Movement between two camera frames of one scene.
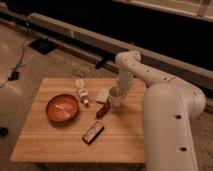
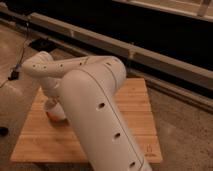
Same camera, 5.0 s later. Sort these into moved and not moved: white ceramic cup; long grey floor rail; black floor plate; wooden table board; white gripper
Moved: white gripper; white ceramic cup
Not moved: long grey floor rail; black floor plate; wooden table board
